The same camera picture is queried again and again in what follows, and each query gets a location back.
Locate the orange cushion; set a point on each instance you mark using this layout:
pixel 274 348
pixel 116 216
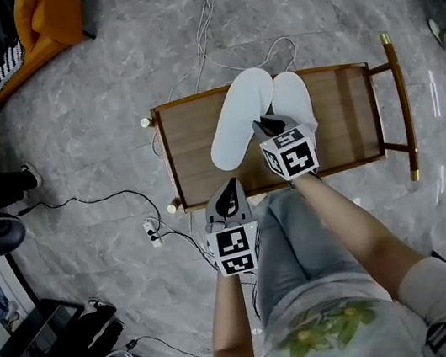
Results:
pixel 28 19

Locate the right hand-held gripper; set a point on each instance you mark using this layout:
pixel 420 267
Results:
pixel 294 156

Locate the light blue jeans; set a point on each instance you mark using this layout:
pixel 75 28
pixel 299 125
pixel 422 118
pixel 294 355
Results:
pixel 298 241

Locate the wooden serving cart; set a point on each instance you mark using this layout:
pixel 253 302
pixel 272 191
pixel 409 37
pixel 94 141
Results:
pixel 349 117

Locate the white power strip black plugs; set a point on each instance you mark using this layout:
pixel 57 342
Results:
pixel 152 233

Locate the person's right forearm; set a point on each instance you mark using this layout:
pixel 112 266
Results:
pixel 361 234

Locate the orange sofa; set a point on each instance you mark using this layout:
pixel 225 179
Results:
pixel 63 22

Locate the person's left forearm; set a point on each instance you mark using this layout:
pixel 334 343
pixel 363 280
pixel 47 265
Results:
pixel 229 322

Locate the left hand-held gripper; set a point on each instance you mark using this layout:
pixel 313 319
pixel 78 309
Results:
pixel 232 244

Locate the white slipper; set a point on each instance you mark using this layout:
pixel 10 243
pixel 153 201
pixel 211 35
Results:
pixel 291 93
pixel 238 119

